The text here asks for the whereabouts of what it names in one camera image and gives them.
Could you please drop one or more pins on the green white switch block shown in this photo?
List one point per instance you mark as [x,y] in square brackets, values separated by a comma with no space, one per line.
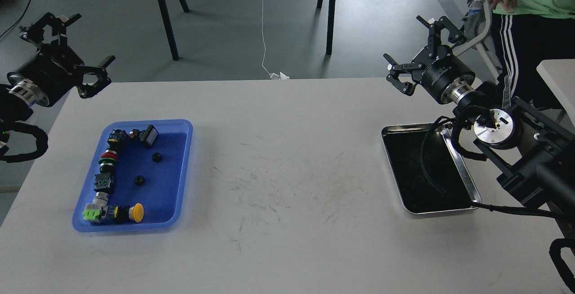
[96,211]

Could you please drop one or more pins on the black square push button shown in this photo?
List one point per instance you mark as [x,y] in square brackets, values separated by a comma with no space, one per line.
[145,137]

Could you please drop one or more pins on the silver metal tray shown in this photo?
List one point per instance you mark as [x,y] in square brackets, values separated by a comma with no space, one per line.
[430,176]

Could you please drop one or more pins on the blue plastic tray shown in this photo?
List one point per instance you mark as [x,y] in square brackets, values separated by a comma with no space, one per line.
[161,195]

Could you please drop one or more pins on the person in green shirt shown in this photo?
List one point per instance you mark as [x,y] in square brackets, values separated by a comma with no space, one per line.
[538,30]

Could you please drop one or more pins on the small black gear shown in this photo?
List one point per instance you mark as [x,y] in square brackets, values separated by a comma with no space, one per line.
[156,157]
[139,180]

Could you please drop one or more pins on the red green ringed button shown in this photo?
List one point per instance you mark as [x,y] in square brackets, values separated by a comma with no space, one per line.
[108,161]

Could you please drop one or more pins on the white office chair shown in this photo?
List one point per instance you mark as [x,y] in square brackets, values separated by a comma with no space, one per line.
[477,31]

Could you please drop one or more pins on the white side table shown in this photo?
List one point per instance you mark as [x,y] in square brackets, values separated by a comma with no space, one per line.
[559,76]

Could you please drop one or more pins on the black green contact block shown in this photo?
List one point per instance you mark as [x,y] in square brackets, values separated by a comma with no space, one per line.
[104,183]

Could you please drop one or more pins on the black table legs right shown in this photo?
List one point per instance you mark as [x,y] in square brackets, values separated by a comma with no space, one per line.
[328,11]

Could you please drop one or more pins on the black table legs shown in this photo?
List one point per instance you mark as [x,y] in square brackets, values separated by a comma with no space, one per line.
[328,11]
[168,27]

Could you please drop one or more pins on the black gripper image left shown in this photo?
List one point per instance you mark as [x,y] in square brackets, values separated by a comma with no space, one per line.
[51,71]

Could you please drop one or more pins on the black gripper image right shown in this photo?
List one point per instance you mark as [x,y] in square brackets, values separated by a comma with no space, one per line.
[442,71]

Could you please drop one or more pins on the yellow mushroom push button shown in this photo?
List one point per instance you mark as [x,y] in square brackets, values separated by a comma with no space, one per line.
[122,214]

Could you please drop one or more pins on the black table legs left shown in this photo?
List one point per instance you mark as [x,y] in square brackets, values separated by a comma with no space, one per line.
[168,27]

